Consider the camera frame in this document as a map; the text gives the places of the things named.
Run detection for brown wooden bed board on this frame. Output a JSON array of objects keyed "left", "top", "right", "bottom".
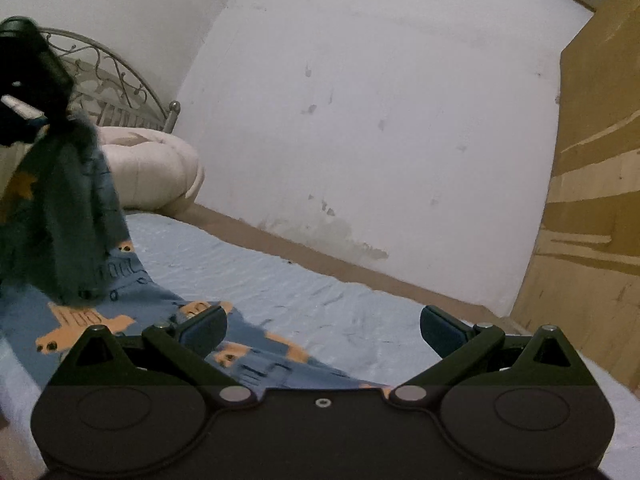
[{"left": 165, "top": 202, "right": 523, "bottom": 335}]

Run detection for blue pants with orange print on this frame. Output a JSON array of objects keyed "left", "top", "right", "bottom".
[{"left": 0, "top": 110, "right": 393, "bottom": 393}]

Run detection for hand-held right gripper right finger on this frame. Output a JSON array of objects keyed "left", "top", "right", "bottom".
[{"left": 387, "top": 306, "right": 597, "bottom": 409}]

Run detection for plywood wall panel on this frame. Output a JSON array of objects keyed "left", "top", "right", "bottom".
[{"left": 509, "top": 0, "right": 640, "bottom": 387}]

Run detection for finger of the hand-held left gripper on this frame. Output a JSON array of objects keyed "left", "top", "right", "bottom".
[
  {"left": 0, "top": 17, "right": 75, "bottom": 122},
  {"left": 0, "top": 93, "right": 50, "bottom": 147}
]

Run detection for pale pink comforter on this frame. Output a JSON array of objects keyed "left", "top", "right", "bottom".
[{"left": 0, "top": 127, "right": 206, "bottom": 212}]

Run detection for ornate metal headboard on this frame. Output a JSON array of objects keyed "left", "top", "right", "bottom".
[{"left": 36, "top": 27, "right": 182, "bottom": 134}]

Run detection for light blue ribbed mattress pad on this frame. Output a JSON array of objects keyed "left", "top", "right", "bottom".
[{"left": 0, "top": 209, "right": 640, "bottom": 480}]

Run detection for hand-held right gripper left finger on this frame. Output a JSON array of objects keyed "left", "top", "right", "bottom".
[{"left": 47, "top": 304, "right": 257, "bottom": 409}]

